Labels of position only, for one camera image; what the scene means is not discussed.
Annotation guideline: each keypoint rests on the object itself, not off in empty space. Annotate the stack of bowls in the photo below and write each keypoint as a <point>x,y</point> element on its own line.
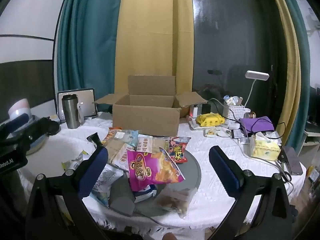
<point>20,107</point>

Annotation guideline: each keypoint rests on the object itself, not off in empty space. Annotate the white woven basket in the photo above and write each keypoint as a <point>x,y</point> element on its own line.
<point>235,110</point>

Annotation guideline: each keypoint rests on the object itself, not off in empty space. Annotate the scissors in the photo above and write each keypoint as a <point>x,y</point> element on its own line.
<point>287,176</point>

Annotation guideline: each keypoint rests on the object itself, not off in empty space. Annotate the clear bag of biscuits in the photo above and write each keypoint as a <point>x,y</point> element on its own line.
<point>175,200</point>

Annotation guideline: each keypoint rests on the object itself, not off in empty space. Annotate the yellow crumpled bag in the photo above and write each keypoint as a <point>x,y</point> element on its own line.
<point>210,120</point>

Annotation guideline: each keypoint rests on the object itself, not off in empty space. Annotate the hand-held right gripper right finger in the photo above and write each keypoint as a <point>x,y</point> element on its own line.
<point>222,172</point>

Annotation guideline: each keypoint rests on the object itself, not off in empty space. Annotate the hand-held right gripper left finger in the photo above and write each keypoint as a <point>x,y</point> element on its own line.
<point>93,170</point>

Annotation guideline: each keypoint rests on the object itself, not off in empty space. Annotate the white snack packet red print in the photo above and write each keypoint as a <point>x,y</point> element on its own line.
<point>147,143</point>

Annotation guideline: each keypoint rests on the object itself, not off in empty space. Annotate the yellow white wrapper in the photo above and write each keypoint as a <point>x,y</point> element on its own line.
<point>72,163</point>

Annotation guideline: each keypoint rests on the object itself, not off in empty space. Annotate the white crinkled snack packet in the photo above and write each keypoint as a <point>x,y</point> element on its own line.
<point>107,177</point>

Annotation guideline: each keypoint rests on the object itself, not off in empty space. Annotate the tablet with grey case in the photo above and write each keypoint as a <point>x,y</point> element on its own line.
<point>87,102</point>

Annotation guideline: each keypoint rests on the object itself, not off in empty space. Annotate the grey pouch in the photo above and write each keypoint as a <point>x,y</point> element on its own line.
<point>122,197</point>

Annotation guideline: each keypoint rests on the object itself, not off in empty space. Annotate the dark glass door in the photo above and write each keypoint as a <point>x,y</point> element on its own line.
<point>237,30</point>

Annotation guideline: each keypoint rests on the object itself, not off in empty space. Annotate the orange snack packet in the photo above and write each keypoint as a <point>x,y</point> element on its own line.
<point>110,133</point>

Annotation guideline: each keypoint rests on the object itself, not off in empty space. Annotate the beige paper snack packet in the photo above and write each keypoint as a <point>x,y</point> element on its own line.
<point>120,152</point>

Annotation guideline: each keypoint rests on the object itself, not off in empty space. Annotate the yellow curtain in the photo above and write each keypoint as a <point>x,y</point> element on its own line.
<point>287,55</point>
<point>150,30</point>

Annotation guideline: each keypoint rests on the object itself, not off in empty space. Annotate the purple cloth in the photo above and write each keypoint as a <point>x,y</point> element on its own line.
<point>257,125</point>

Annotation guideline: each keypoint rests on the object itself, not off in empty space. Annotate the teal curtain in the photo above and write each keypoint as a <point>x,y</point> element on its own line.
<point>303,67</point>
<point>87,42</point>

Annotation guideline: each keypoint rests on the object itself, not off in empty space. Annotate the clear bag of snacks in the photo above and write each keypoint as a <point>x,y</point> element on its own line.
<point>125,136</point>

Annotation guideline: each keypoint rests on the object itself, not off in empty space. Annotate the steel tumbler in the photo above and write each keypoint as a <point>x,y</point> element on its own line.
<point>71,112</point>

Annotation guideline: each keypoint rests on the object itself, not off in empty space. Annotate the purple chip bag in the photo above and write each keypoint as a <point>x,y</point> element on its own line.
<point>150,170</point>

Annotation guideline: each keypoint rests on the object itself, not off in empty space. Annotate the blue white snack packet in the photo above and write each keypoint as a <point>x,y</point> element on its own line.
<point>145,192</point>

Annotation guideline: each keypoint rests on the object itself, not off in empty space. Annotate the cardboard box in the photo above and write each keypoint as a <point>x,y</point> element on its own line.
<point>145,117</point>

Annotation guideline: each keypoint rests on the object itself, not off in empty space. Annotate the black phone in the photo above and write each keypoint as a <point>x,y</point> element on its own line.
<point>292,160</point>

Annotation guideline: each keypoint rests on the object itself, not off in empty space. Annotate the white desk lamp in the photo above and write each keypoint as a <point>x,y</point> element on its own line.
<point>257,75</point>

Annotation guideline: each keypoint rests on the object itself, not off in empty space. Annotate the grey round mat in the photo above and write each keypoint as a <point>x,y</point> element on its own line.
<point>192,170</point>

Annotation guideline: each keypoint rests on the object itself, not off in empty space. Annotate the small yellow white packet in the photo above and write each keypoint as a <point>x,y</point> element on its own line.
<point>210,132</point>

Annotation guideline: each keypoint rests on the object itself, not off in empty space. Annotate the yellow tissue pack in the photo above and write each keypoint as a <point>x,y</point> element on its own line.
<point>265,148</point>

